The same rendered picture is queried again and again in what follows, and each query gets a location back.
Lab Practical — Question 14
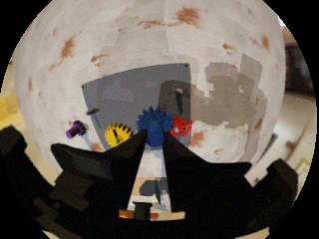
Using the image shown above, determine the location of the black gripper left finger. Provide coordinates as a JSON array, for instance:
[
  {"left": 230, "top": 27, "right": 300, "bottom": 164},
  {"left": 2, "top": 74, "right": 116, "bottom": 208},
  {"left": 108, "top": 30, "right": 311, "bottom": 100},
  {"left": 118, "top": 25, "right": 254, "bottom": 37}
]
[{"left": 51, "top": 128, "right": 148, "bottom": 211}]

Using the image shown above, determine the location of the blue gear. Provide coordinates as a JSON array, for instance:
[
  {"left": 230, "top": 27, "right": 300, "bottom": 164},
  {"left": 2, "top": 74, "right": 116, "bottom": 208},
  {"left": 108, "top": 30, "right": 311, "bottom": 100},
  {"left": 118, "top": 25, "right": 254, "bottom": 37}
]
[{"left": 136, "top": 107, "right": 174, "bottom": 147}]

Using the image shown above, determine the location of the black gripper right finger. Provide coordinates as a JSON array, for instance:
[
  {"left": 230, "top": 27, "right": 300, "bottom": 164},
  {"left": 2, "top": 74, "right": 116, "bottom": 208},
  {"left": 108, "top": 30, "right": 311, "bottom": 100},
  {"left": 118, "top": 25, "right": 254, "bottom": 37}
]
[{"left": 162, "top": 131, "right": 252, "bottom": 214}]

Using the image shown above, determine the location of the purple gear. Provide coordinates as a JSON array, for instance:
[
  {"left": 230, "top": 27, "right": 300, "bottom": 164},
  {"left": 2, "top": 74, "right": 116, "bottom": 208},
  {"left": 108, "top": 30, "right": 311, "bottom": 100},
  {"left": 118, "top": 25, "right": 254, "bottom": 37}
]
[{"left": 65, "top": 120, "right": 86, "bottom": 138}]

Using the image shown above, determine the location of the yellow gear with black stripe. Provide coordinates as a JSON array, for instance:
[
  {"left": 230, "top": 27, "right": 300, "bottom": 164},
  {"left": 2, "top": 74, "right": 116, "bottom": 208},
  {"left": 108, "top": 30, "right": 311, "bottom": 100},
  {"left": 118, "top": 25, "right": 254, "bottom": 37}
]
[{"left": 105, "top": 123, "right": 132, "bottom": 147}]

